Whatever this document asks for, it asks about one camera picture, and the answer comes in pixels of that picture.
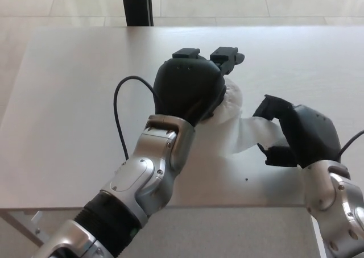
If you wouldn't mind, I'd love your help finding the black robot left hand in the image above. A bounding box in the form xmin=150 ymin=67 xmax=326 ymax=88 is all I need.
xmin=152 ymin=45 xmax=246 ymax=127

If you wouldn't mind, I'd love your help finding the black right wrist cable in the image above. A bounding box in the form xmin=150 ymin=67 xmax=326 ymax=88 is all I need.
xmin=338 ymin=129 xmax=364 ymax=158

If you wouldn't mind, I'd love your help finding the black vertical post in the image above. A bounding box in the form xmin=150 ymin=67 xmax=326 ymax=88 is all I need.
xmin=120 ymin=0 xmax=155 ymax=27

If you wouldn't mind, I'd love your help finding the white diagonal table leg frame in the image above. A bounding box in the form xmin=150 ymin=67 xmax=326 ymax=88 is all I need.
xmin=0 ymin=211 xmax=49 ymax=247

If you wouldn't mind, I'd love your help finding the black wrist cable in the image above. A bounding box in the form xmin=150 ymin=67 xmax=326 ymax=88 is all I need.
xmin=338 ymin=129 xmax=364 ymax=158
xmin=113 ymin=75 xmax=160 ymax=160

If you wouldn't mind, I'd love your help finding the white toilet paper roll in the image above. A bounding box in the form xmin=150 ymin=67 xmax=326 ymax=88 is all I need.
xmin=198 ymin=78 xmax=288 ymax=159

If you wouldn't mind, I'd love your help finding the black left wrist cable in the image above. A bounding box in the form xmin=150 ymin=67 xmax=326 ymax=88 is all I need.
xmin=113 ymin=75 xmax=160 ymax=160

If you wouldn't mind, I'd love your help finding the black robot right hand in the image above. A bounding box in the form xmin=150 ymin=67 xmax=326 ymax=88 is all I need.
xmin=252 ymin=95 xmax=342 ymax=169

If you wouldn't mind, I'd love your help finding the white slim table leg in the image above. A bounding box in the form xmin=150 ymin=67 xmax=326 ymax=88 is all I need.
xmin=311 ymin=218 xmax=328 ymax=258

